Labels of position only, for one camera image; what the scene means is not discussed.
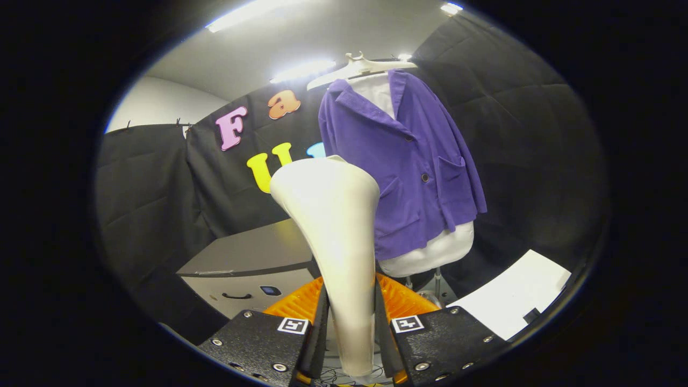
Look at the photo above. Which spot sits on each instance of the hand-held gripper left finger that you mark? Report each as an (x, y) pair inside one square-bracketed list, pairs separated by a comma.
[(320, 338)]

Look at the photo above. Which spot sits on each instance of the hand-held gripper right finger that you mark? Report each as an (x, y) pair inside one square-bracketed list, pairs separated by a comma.
[(382, 333)]

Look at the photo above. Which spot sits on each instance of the white garment steamer head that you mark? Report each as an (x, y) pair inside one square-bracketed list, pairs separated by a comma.
[(333, 226)]

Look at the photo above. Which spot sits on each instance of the purple jacket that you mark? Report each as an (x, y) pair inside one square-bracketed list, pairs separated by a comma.
[(408, 177)]

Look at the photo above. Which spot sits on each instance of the white padded garment form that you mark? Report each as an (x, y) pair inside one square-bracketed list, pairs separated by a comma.
[(435, 252)]

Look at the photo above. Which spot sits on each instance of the white clothes hanger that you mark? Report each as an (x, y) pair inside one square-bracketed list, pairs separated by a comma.
[(360, 65)]

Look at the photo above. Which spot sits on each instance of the grey cabinet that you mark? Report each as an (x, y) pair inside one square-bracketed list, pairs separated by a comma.
[(252, 250)]

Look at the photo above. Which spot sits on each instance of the white sheet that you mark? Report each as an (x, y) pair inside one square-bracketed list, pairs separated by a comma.
[(510, 295)]

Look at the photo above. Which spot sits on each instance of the small black object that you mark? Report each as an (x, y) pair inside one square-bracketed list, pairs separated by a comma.
[(531, 315)]

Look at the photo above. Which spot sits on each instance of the black backdrop cloth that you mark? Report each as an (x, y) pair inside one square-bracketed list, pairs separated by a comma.
[(150, 193)]

